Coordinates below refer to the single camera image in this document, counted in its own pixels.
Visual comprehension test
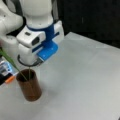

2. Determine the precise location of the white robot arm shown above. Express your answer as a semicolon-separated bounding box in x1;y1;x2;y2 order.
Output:
0;0;64;66

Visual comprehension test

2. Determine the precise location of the brown cylindrical vase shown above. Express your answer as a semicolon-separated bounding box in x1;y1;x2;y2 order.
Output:
16;69;42;101

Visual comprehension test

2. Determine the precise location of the orange table clamp left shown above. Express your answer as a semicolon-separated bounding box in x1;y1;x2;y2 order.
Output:
5;76;15;84

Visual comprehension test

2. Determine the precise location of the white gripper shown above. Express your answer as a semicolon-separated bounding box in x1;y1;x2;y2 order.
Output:
17;29;46;65

